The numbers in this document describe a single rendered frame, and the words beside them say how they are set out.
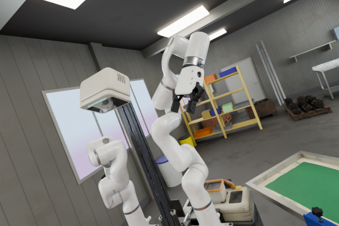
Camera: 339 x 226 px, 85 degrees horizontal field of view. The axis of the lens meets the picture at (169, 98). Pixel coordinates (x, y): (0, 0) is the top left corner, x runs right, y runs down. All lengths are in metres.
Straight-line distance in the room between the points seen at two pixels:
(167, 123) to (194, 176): 0.26
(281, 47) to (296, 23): 0.94
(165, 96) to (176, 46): 0.22
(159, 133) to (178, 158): 0.14
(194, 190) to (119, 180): 0.39
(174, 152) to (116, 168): 0.31
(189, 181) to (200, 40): 0.59
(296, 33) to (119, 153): 8.56
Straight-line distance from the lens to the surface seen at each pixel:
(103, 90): 0.82
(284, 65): 8.91
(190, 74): 0.63
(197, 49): 0.66
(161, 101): 0.81
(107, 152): 0.97
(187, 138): 5.35
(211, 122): 7.45
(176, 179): 4.32
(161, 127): 0.82
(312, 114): 6.02
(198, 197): 0.92
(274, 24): 9.00
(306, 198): 1.48
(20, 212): 2.97
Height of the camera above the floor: 1.80
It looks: level
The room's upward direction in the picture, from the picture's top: 22 degrees counter-clockwise
